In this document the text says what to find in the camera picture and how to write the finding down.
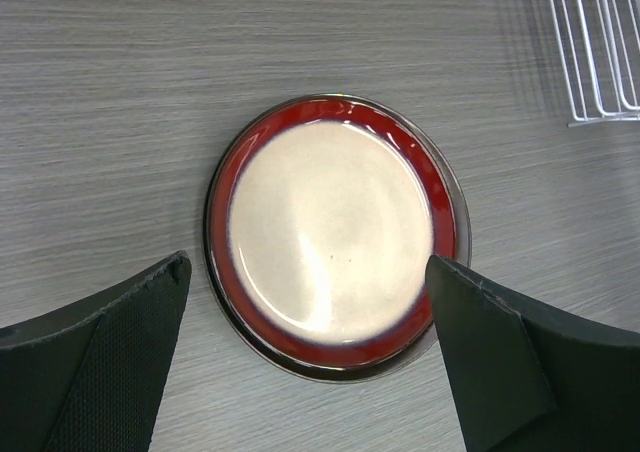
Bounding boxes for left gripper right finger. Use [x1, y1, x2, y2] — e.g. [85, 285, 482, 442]
[426, 256, 639, 451]

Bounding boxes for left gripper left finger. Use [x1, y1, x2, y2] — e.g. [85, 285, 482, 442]
[1, 251, 192, 451]

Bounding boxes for red rimmed grey plate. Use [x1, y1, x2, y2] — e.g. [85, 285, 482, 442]
[227, 119, 438, 348]

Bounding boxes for brown rimmed cream plate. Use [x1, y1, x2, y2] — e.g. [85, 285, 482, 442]
[202, 93, 472, 383]

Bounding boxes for white wire dish rack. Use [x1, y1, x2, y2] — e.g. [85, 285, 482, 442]
[549, 0, 639, 126]

